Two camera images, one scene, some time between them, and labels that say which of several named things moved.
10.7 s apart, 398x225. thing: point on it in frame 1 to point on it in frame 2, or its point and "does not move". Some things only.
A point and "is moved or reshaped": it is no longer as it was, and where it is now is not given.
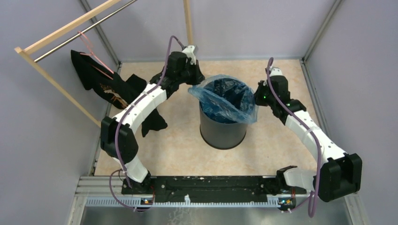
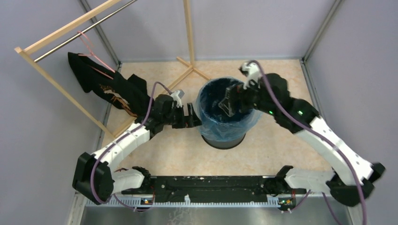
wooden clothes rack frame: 22,50 does not move
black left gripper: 198,77 to 191,120
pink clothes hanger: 95,69 does not move
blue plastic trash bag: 226,99 is moved or reshaped
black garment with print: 89,73 does not move
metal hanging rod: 61,45 does not move
